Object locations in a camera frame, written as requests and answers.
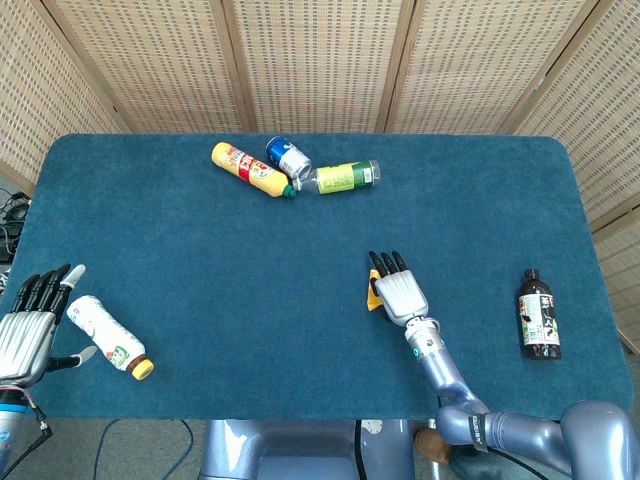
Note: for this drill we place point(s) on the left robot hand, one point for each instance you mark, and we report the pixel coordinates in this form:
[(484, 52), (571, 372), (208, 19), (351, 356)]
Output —
[(27, 335)]

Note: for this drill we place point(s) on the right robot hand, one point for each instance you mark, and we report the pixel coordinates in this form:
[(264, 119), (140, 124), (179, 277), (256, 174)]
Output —
[(400, 295)]

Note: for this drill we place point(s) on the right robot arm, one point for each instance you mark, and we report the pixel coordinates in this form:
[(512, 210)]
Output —
[(500, 415)]

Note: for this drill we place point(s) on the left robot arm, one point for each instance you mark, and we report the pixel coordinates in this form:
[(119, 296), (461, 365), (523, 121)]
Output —
[(10, 430)]

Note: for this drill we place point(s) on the white bottle yellow cap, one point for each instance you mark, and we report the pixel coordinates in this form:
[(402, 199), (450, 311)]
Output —
[(107, 337)]

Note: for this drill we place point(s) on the clear bottle green label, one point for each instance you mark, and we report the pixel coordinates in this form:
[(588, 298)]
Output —
[(340, 176)]

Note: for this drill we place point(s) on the dark tea bottle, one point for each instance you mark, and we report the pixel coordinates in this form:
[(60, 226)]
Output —
[(539, 315)]

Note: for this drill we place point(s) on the blue table cloth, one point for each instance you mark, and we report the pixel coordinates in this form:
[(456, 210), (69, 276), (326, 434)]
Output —
[(250, 275)]

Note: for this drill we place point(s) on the brown wooden object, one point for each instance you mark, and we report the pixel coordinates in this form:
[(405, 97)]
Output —
[(434, 444)]

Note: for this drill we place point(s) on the blue and silver can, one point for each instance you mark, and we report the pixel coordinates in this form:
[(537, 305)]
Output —
[(289, 156)]

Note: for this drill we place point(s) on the white table leg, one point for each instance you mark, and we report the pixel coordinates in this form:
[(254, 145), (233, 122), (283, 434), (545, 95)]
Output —
[(436, 470)]

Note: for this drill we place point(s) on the blue-grey robot torso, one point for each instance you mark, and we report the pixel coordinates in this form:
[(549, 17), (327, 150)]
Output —
[(305, 450)]

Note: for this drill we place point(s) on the yellow bottle green cap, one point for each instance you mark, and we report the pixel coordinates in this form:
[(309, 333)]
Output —
[(250, 170)]

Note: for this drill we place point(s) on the woven folding screen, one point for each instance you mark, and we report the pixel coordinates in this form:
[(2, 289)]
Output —
[(320, 60)]

